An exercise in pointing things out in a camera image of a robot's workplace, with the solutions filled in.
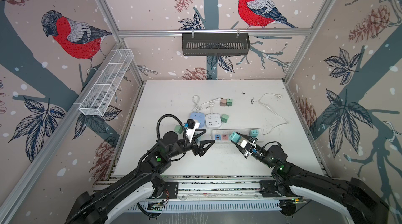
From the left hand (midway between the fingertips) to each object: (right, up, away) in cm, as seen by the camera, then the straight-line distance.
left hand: (209, 138), depth 68 cm
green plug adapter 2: (+15, +14, +39) cm, 44 cm away
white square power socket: (+3, +3, +28) cm, 28 cm away
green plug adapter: (+10, +4, +30) cm, 32 cm away
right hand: (+12, -1, +6) cm, 14 cm away
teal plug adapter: (+26, -2, +18) cm, 32 cm away
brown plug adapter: (+11, +14, +39) cm, 43 cm away
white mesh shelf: (-52, +18, +4) cm, 55 cm away
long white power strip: (+8, -5, +22) cm, 24 cm away
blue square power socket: (-6, +4, +30) cm, 31 cm away
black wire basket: (+5, +53, +36) cm, 64 cm away
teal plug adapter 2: (+12, 0, +4) cm, 13 cm away
